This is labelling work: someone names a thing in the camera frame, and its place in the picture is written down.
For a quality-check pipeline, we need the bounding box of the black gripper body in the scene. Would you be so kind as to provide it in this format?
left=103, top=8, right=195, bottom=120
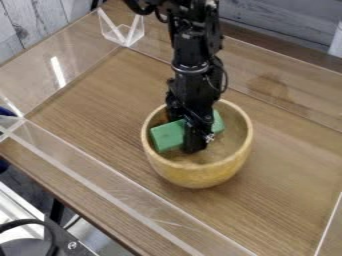
left=167, top=61, right=228, bottom=120

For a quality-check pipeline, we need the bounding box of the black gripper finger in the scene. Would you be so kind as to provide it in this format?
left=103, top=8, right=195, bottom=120
left=165, top=93, right=184, bottom=122
left=183, top=119, right=214, bottom=154

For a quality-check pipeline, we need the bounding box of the green rectangular block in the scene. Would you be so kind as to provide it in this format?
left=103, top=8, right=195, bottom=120
left=149, top=111, right=226, bottom=153

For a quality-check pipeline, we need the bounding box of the brown wooden bowl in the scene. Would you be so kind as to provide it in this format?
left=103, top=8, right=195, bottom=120
left=140, top=100, right=254, bottom=189

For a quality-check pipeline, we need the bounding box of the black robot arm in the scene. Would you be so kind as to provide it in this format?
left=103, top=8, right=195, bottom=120
left=123, top=0, right=228, bottom=154

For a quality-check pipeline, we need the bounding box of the clear acrylic front barrier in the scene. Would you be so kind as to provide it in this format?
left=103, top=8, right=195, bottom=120
left=0, top=96, right=259, bottom=256

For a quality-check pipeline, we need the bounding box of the black table leg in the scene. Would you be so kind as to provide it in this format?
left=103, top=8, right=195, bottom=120
left=49, top=199, right=65, bottom=224

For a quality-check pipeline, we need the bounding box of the clear acrylic corner bracket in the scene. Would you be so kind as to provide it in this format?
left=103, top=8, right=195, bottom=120
left=96, top=8, right=144, bottom=48

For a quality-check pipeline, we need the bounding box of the black metal base plate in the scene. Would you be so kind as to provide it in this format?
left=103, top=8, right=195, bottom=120
left=0, top=230, right=99, bottom=256

